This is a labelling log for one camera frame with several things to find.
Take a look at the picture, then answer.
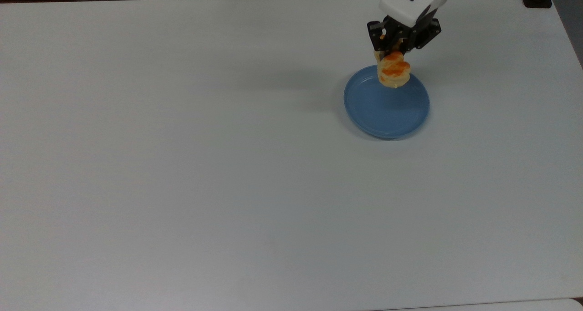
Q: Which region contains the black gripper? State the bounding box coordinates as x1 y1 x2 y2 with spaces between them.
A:
367 16 441 53

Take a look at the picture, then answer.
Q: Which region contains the blue plate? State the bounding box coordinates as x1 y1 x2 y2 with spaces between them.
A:
343 64 430 140

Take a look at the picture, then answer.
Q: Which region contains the bread with orange topping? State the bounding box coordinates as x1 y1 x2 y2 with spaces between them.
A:
373 38 411 89

